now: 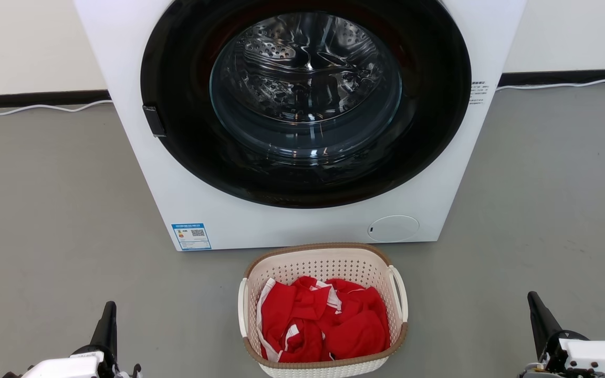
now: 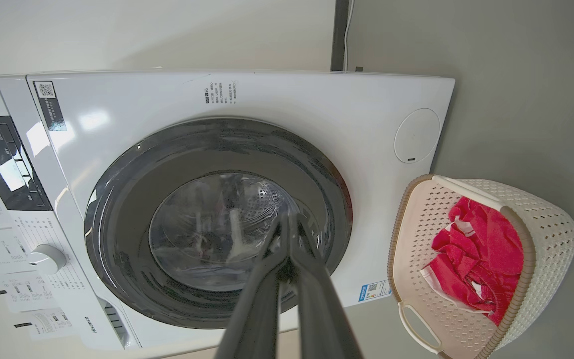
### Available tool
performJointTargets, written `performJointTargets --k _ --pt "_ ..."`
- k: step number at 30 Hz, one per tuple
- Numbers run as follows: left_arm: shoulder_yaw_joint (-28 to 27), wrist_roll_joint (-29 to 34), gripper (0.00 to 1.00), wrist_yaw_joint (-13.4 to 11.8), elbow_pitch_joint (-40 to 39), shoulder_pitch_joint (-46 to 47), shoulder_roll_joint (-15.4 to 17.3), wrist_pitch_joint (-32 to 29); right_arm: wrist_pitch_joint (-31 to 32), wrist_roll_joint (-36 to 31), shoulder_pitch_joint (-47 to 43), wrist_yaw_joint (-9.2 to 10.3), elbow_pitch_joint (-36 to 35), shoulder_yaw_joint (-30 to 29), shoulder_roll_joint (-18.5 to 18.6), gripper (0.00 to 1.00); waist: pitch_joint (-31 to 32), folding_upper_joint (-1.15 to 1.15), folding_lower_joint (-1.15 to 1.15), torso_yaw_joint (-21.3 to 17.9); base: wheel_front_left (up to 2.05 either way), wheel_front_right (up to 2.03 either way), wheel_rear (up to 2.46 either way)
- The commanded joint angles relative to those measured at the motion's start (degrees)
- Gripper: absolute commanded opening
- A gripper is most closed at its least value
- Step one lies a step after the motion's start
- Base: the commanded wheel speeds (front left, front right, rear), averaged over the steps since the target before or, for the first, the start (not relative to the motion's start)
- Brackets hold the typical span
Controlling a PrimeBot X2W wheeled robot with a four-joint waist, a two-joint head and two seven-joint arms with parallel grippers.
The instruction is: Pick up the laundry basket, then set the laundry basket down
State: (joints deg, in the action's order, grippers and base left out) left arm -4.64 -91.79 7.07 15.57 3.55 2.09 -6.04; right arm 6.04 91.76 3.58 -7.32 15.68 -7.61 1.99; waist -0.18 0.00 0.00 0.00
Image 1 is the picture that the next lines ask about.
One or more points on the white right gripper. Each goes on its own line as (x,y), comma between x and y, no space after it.
(602,359)

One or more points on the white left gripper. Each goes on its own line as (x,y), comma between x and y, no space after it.
(66,367)

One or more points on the cream perforated plastic laundry basket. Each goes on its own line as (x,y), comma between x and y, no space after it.
(323,262)

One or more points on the blue energy label sticker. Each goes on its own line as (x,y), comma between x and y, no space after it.
(191,237)

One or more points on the white front-load washing machine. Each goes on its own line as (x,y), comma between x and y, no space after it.
(134,173)

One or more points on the round white filter cover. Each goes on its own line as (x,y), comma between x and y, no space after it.
(393,229)

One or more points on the red and white clothing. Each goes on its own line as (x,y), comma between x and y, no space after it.
(355,325)

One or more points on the round black glass washer door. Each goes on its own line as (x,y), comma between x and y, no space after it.
(187,136)

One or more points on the small black text label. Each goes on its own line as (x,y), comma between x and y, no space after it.
(479,93)

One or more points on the perforated steel washer drum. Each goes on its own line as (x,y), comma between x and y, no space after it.
(302,68)

